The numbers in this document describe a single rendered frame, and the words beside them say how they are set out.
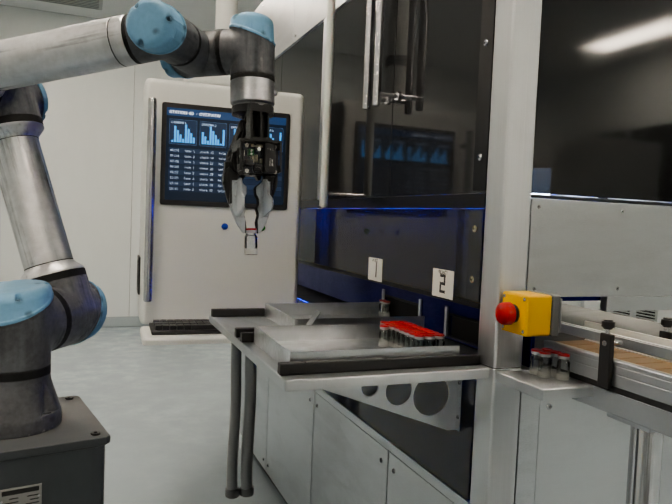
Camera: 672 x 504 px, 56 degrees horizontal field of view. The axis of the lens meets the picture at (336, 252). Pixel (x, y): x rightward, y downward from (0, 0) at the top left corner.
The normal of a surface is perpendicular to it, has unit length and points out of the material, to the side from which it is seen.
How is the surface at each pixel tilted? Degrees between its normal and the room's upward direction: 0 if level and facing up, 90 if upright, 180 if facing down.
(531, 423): 90
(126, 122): 90
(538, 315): 90
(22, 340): 90
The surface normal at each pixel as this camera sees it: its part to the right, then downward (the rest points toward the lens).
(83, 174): 0.36, 0.07
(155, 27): -0.18, 0.04
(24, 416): 0.62, -0.24
